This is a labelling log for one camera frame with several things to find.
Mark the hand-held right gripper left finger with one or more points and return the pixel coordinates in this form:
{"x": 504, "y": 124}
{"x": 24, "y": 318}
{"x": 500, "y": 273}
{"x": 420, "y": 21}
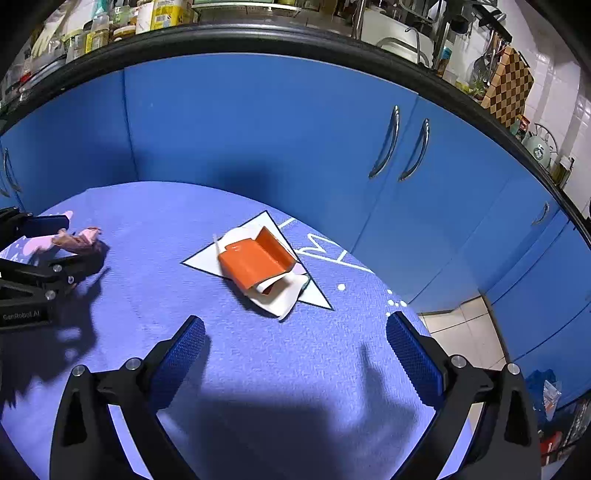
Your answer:
{"x": 178, "y": 360}

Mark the bottle with blue label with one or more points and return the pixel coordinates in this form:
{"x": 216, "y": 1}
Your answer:
{"x": 445, "y": 57}

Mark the purple printed tablecloth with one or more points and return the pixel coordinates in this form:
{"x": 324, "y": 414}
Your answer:
{"x": 277, "y": 369}

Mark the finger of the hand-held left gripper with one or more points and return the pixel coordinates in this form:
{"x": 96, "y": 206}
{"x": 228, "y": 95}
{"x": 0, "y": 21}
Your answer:
{"x": 60, "y": 274}
{"x": 46, "y": 224}

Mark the pale green kettle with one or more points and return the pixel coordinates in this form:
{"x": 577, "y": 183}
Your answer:
{"x": 540, "y": 147}

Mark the yellow plastic bottle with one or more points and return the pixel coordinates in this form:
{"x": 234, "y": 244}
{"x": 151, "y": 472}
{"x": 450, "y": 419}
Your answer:
{"x": 168, "y": 14}

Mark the blue plastic bag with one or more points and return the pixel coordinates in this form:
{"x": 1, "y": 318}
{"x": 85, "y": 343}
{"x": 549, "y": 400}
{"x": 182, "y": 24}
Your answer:
{"x": 540, "y": 392}

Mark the blue kitchen cabinets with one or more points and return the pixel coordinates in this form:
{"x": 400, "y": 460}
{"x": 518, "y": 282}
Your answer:
{"x": 277, "y": 129}

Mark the black kitchen countertop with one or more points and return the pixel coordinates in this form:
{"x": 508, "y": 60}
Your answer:
{"x": 231, "y": 39}

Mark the white sink basin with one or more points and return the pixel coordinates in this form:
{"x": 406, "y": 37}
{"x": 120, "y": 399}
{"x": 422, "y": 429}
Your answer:
{"x": 397, "y": 39}

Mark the dark oil bottle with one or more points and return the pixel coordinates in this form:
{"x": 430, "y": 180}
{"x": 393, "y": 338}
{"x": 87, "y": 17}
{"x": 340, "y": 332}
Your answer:
{"x": 563, "y": 170}

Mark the brown scrap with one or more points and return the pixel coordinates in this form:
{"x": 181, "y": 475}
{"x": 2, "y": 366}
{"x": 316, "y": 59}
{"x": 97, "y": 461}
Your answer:
{"x": 76, "y": 241}

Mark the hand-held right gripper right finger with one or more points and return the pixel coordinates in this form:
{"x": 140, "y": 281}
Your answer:
{"x": 415, "y": 360}

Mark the row of condiment jars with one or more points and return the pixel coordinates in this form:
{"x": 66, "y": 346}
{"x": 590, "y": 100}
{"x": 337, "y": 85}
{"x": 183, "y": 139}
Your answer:
{"x": 101, "y": 32}

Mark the orange packet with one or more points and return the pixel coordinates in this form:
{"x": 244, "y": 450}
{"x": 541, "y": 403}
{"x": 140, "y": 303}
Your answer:
{"x": 249, "y": 267}

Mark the checkered wooden cutting board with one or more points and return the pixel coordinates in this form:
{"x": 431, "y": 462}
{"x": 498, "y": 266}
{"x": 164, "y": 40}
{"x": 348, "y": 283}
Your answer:
{"x": 508, "y": 87}

